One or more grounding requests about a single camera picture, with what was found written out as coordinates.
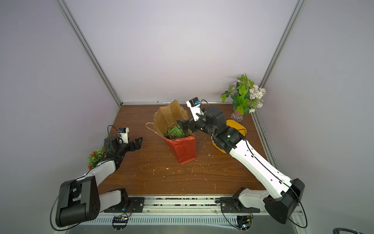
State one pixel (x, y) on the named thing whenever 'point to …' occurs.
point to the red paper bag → (165, 118)
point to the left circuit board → (120, 222)
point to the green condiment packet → (177, 132)
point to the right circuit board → (244, 223)
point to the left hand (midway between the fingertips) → (135, 137)
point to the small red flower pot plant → (94, 158)
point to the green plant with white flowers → (246, 96)
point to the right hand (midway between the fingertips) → (189, 111)
